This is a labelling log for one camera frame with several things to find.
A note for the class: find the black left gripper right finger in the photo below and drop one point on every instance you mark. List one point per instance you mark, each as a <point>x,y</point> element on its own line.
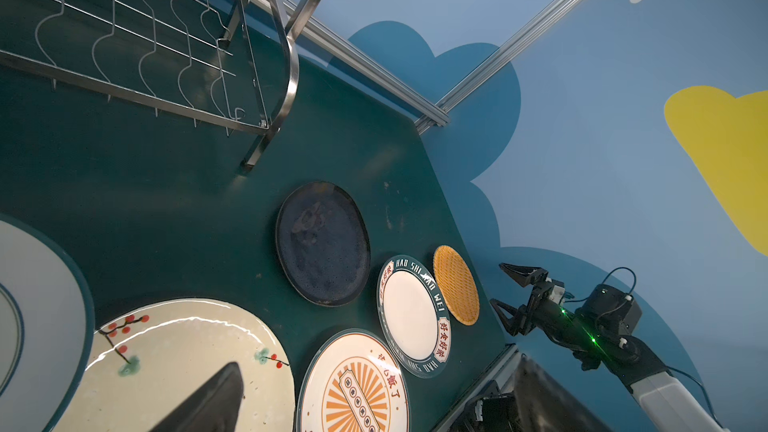
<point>544,405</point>

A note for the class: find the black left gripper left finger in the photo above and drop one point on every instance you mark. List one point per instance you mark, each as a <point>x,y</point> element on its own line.
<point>214,406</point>

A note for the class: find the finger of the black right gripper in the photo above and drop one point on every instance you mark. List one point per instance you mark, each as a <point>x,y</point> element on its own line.
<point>514,320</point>
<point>524,275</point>

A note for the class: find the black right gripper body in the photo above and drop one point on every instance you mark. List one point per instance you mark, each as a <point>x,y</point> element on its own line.
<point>544,311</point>

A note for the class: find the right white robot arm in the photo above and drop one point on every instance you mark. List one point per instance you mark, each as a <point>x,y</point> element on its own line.
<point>599,333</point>

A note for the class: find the steel two-tier dish rack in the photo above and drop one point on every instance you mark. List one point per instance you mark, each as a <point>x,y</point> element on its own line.
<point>233,64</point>

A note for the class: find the yellow woven plate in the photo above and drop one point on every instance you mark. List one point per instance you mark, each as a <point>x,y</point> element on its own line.
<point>457,285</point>

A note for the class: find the cream floral plate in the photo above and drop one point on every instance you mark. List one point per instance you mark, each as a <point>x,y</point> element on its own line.
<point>143,364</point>

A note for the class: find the green rim Hao Wei plate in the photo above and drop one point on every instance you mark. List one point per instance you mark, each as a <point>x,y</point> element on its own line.
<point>414,317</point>

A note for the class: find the orange sunburst plate front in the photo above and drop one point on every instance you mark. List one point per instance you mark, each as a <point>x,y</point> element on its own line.
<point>353,383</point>

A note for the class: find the white plate with black motif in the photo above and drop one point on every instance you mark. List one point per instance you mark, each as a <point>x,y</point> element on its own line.
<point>47,328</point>

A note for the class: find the dark blue speckled plate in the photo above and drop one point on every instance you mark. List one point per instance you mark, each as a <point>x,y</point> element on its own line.
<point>322,244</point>

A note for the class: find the right aluminium upright post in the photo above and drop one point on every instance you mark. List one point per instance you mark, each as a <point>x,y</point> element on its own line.
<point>510,49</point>

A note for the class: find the aluminium back frame rail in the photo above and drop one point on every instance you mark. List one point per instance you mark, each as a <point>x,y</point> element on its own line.
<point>336,42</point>

